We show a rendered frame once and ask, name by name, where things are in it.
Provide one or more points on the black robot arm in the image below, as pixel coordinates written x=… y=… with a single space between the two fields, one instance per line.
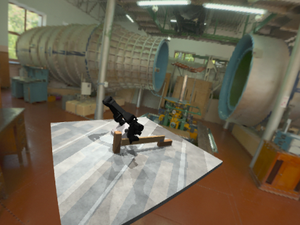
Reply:
x=119 y=113

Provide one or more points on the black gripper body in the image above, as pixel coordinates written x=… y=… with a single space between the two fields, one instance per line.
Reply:
x=131 y=132

